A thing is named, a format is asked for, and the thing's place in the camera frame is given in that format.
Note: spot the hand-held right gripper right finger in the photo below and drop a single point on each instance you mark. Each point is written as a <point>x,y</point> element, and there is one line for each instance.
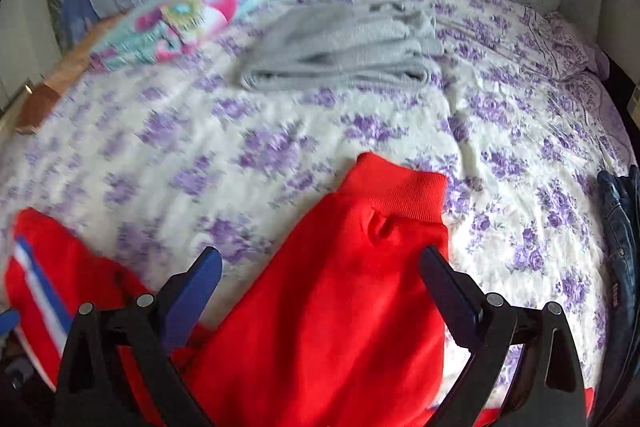
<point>450,294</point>

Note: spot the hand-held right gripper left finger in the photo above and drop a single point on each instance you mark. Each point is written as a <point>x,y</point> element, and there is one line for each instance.
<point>192,302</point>

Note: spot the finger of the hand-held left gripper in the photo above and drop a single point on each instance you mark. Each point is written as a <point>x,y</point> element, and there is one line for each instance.
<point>7,324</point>

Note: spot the red pants with striped side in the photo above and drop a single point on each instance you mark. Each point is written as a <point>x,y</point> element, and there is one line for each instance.
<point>330,307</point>

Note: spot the purple floral bed sheet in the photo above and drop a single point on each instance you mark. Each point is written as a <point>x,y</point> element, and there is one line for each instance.
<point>260,142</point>

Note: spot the dark blue jeans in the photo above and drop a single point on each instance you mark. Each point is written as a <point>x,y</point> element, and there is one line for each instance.
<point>622,227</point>

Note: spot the brown wooden board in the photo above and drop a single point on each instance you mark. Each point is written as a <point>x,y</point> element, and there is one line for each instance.
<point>47,89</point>

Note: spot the folded grey garment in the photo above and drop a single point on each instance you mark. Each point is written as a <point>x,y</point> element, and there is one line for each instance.
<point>340,47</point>

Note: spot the colourful printed pillow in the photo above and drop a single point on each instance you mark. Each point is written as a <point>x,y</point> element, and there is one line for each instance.
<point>185,14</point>

